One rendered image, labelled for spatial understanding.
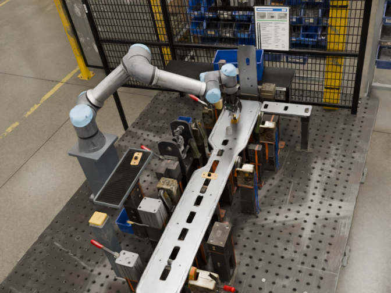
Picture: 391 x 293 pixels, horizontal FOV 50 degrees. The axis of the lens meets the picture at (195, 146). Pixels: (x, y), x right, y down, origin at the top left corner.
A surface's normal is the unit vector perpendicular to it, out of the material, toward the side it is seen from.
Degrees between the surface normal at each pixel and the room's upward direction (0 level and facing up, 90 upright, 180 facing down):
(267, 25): 90
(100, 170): 90
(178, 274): 0
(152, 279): 0
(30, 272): 0
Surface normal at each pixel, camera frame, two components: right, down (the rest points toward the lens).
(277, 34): -0.35, 0.66
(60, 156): -0.15, -0.73
